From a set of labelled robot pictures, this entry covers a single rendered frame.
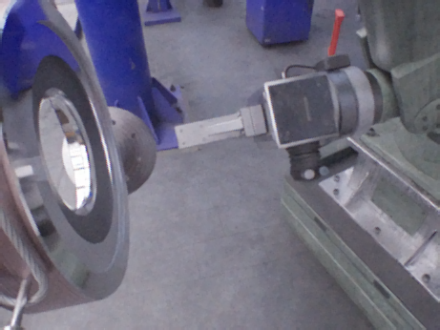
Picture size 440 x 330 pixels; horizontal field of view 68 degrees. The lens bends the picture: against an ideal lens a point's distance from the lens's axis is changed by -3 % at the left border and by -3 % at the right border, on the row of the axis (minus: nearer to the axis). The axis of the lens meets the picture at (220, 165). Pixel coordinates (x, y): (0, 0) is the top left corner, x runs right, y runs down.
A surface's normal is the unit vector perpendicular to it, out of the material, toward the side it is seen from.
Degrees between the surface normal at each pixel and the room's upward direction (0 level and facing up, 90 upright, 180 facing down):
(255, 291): 0
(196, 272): 0
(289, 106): 49
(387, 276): 0
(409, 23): 111
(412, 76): 97
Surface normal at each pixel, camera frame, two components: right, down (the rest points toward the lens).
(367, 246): -0.03, -0.72
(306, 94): 0.07, 0.05
